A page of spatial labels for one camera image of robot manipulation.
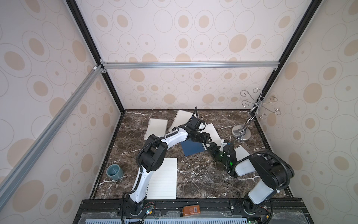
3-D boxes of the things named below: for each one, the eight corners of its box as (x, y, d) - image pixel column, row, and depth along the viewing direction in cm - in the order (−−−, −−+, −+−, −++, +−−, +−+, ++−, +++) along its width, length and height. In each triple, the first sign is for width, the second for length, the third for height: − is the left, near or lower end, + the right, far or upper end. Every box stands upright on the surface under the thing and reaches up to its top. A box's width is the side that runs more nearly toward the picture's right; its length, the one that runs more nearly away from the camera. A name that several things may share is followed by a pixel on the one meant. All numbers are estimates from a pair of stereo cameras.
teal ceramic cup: (109, 180, 85) (104, 176, 79) (113, 168, 90) (108, 164, 84) (121, 180, 85) (117, 176, 79) (124, 168, 90) (120, 164, 84)
